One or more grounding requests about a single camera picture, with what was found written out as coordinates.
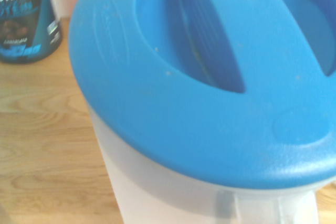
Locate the translucent pitcher blue lid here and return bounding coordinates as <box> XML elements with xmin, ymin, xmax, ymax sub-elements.
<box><xmin>67</xmin><ymin>0</ymin><xmax>336</xmax><ymax>224</ymax></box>

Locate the black Vega protein tub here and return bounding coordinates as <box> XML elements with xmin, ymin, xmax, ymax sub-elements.
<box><xmin>0</xmin><ymin>0</ymin><xmax>64</xmax><ymax>65</ymax></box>

